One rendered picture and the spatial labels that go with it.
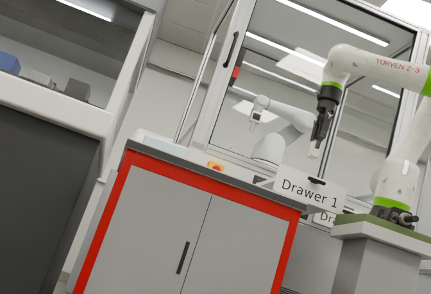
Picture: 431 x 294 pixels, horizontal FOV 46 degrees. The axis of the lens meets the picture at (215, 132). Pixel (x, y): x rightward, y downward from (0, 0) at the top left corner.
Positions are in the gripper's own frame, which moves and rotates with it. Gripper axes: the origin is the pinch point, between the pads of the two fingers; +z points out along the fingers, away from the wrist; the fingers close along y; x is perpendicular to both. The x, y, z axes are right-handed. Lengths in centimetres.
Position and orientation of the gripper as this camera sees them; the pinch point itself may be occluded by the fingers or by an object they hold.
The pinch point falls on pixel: (314, 149)
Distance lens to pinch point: 202.5
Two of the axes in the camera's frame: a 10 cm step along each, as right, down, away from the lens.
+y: 2.2, -2.0, -9.5
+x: 9.2, 3.6, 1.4
